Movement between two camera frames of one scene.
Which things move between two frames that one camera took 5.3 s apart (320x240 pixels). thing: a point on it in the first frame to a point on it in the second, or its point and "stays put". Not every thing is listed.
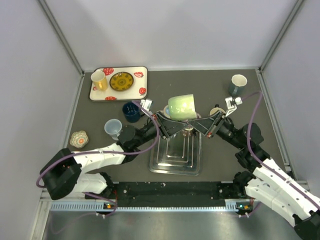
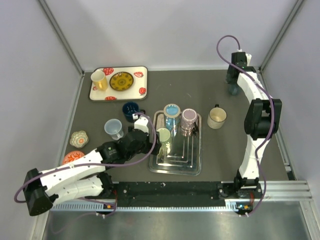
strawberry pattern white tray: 138,91 stays put
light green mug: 182,107 to 164,135
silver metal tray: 181,153 stays put
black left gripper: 169,127 to 149,146
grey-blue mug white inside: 236,87 stays put
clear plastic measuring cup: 113,127 stays put
